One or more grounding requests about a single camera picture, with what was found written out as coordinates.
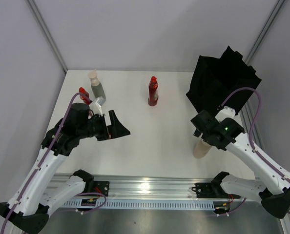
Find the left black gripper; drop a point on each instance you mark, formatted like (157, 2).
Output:
(115, 129)

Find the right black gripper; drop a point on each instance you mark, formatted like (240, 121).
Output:
(197, 133)

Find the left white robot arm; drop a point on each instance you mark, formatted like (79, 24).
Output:
(30, 208)

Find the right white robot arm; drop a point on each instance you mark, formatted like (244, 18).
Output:
(271, 189)

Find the black canvas bag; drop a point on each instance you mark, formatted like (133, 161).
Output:
(214, 79)

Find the grey bottle beige pump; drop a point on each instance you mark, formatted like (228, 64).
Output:
(96, 85)

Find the small red bottle left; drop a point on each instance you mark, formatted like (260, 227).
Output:
(84, 96)

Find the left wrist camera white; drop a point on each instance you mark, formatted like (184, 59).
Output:
(96, 106)

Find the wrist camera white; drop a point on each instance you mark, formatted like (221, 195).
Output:
(226, 112)
(96, 106)

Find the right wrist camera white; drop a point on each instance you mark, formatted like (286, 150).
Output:
(226, 112)

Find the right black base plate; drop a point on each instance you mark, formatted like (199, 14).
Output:
(206, 190)

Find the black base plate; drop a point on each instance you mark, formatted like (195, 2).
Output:
(206, 190)
(101, 187)

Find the aluminium mounting rail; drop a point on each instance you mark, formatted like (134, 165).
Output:
(150, 188)

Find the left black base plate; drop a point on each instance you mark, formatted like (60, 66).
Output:
(101, 187)

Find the slotted cable duct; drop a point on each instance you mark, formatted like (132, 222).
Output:
(142, 204)

